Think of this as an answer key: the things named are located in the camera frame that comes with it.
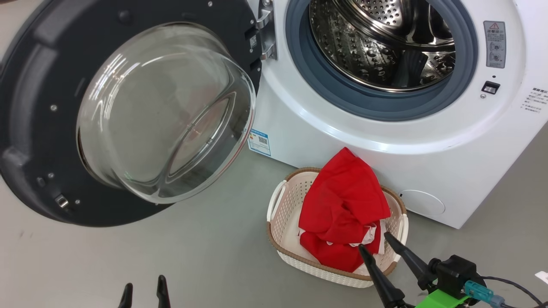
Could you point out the grey rubber door seal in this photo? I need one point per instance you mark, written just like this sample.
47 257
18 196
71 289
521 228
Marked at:
325 90

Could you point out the white front-load washing machine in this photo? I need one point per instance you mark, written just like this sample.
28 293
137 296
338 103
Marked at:
471 162

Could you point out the black round glass washer door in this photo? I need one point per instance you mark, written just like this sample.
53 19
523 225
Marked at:
38 85

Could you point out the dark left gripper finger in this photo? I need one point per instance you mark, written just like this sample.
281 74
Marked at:
126 299
162 297

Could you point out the grey warning sticker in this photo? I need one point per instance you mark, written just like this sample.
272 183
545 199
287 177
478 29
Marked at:
495 45

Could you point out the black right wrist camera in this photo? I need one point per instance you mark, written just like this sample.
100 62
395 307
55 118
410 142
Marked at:
456 273

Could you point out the blue energy label sticker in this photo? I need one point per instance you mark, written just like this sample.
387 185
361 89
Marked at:
259 142

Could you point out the cream basket with brown rim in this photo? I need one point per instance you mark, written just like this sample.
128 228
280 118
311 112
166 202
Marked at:
284 218

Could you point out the silver metal door hinge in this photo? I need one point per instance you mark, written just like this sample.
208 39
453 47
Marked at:
267 38

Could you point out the red and white cloth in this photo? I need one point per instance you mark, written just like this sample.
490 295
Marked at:
342 201

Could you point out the round white filter cover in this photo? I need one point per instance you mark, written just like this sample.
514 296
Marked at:
421 202

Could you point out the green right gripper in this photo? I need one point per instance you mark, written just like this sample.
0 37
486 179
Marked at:
445 300

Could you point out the small white floor scrap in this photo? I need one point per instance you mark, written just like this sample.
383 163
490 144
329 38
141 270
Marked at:
543 277

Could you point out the steel perforated washer drum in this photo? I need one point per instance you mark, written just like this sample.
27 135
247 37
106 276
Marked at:
355 47

